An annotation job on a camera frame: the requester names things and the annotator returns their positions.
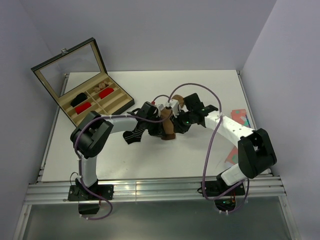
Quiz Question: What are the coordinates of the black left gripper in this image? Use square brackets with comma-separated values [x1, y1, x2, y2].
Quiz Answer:
[144, 115, 165, 139]

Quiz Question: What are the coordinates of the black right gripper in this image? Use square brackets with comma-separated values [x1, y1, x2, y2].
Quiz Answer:
[170, 108, 195, 134]

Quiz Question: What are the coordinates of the tan ribbed sock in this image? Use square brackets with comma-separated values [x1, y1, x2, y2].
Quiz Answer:
[161, 94, 185, 141]

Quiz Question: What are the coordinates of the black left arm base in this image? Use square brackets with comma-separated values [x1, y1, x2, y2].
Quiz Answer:
[67, 182, 114, 216]

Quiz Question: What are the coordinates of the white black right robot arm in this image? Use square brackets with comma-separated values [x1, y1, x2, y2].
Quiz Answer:
[166, 93, 277, 195]

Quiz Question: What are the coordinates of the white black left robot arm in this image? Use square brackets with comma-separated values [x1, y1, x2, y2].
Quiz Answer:
[70, 102, 164, 200]

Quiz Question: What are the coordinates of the black white striped sock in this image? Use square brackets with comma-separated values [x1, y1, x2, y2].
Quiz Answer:
[122, 122, 148, 145]

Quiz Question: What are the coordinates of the pink patterned sock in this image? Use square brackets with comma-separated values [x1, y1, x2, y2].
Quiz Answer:
[223, 108, 252, 171]

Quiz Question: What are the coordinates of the red rolled sock right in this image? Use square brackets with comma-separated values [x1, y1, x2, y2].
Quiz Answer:
[98, 87, 114, 99]

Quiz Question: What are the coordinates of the red rolled sock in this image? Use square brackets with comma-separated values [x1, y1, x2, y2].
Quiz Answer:
[75, 102, 92, 115]
[98, 87, 114, 99]

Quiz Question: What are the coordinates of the beige rolled sock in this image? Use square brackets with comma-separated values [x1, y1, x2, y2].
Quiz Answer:
[93, 81, 109, 93]

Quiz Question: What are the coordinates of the black rolled sock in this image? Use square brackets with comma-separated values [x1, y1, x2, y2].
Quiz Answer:
[70, 92, 88, 108]

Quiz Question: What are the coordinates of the red rolled sock left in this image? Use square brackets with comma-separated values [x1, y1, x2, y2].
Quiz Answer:
[75, 102, 92, 115]

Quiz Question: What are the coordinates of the black compartment storage box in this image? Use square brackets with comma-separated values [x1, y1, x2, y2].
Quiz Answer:
[31, 37, 135, 126]

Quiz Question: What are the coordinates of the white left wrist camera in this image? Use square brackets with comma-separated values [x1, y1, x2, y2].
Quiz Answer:
[155, 104, 166, 116]

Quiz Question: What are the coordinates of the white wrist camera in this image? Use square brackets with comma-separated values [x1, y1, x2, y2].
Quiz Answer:
[165, 99, 185, 118]
[155, 104, 166, 116]

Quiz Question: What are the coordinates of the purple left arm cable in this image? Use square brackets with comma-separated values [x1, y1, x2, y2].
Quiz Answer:
[69, 94, 173, 221]

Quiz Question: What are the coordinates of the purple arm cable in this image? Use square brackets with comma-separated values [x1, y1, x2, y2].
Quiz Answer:
[168, 83, 250, 214]
[69, 94, 173, 221]

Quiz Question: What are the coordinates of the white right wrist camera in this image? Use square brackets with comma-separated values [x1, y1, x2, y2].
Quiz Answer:
[165, 99, 185, 118]

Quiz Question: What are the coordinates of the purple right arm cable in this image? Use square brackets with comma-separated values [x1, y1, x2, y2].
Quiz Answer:
[168, 83, 250, 214]

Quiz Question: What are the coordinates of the aluminium rail frame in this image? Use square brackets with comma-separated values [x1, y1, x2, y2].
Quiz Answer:
[23, 71, 301, 240]

